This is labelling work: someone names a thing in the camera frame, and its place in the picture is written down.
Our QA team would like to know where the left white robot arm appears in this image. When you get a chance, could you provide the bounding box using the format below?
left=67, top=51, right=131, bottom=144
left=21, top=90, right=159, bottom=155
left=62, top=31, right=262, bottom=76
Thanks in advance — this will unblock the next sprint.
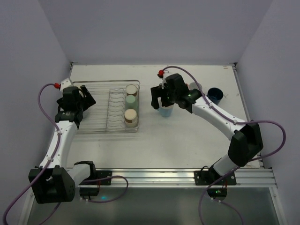
left=29, top=84, right=97, bottom=204

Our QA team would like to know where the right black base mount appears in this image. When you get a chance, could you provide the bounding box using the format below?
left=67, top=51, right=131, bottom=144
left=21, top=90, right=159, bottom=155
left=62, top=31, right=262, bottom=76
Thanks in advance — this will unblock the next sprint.
left=194, top=166, right=237, bottom=201

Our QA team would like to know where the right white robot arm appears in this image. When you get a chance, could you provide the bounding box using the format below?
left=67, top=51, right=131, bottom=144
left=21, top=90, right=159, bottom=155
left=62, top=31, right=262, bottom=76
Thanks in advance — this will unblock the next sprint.
left=150, top=71, right=263, bottom=183

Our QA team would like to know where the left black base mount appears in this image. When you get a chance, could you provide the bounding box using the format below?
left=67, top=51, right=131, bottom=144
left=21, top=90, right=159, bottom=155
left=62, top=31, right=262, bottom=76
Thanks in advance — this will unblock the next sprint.
left=79, top=170, right=112, bottom=199

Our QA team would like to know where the aluminium rail frame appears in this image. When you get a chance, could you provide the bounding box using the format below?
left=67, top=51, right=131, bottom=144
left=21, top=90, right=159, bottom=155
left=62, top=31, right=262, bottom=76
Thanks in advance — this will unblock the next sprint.
left=30, top=167, right=275, bottom=188

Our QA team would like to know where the purple cable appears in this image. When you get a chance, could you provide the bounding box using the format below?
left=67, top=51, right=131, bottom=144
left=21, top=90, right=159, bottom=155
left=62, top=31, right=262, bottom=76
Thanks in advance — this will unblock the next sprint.
left=157, top=66, right=287, bottom=162
left=2, top=82, right=63, bottom=225

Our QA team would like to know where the cream brown cup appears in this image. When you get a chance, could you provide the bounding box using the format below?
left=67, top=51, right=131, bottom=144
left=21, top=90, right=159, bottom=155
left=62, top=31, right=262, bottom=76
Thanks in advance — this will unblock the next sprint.
left=126, top=84, right=138, bottom=97
left=124, top=109, right=138, bottom=128

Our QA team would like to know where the metal wire dish rack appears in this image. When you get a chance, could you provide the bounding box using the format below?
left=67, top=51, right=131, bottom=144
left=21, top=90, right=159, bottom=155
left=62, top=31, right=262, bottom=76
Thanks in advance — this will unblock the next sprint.
left=73, top=80, right=140, bottom=135

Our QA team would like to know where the dark blue mug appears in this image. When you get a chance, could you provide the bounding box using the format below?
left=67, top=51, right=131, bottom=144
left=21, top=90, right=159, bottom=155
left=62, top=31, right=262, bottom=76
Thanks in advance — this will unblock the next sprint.
left=207, top=87, right=224, bottom=105

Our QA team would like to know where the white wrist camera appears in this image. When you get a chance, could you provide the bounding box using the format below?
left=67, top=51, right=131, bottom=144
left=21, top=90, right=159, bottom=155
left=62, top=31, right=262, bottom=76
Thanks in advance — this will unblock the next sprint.
left=60, top=78, right=73, bottom=92
left=157, top=69, right=170, bottom=89

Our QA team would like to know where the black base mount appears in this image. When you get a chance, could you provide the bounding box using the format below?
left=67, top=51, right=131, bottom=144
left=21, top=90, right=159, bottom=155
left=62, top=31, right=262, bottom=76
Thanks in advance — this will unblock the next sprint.
left=194, top=166, right=237, bottom=201
left=79, top=170, right=112, bottom=199

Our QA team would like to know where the light blue mug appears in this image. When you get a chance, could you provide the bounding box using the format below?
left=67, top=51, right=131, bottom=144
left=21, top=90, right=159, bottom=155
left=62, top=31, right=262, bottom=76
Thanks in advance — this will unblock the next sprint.
left=158, top=105, right=173, bottom=117

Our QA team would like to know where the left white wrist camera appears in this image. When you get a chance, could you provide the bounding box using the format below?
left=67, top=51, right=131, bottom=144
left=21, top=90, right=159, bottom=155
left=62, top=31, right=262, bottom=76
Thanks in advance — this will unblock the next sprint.
left=60, top=78, right=73, bottom=92

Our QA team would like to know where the light green cup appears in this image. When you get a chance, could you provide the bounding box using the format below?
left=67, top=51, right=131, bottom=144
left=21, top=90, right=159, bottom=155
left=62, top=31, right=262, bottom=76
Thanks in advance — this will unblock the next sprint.
left=125, top=95, right=138, bottom=111

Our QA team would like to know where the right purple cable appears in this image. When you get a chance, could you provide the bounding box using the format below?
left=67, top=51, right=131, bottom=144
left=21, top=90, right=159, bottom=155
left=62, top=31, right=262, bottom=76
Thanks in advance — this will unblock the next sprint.
left=157, top=66, right=287, bottom=162

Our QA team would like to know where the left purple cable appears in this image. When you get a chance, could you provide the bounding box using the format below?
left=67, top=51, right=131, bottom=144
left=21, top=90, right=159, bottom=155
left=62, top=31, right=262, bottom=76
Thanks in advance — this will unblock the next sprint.
left=2, top=82, right=63, bottom=225

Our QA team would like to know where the pink patterned mug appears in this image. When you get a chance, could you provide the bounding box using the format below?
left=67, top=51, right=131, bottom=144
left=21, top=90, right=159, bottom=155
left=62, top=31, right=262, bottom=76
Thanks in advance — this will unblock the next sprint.
left=187, top=82, right=202, bottom=90

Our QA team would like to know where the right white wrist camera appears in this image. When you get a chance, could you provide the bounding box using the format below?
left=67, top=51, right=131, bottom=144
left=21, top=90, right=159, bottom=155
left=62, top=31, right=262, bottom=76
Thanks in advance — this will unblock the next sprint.
left=157, top=69, right=170, bottom=89

